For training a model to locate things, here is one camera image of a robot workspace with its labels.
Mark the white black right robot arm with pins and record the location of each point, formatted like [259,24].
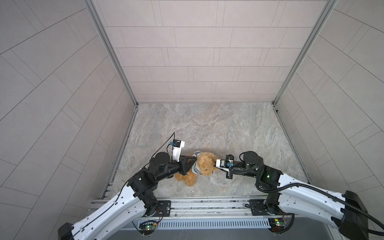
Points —
[346,212]

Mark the left aluminium corner post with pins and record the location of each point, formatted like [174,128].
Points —
[90,6]

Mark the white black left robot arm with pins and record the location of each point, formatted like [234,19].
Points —
[135,199]

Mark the aluminium corner post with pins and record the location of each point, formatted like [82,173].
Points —
[325,13]
[90,6]

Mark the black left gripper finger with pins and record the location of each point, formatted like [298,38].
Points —
[189,157]
[193,166]

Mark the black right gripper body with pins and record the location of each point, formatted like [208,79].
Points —
[229,176]

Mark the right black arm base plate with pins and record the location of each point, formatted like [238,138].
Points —
[258,208]

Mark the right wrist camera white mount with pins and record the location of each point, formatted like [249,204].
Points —
[224,165]

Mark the blue white striped knit sweater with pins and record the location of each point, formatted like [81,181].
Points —
[197,154]

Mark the right aluminium corner post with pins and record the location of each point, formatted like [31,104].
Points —
[325,13]

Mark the green circuit board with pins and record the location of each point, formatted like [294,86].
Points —
[148,227]
[276,225]

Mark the brown plush teddy bear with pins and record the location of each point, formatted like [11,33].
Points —
[207,165]

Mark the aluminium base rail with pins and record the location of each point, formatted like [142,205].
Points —
[210,213]

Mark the right green circuit board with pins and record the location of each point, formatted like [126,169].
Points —
[276,225]

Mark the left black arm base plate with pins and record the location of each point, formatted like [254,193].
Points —
[163,209]

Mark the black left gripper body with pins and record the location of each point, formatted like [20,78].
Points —
[181,170]

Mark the left green circuit board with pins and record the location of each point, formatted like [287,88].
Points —
[148,227]

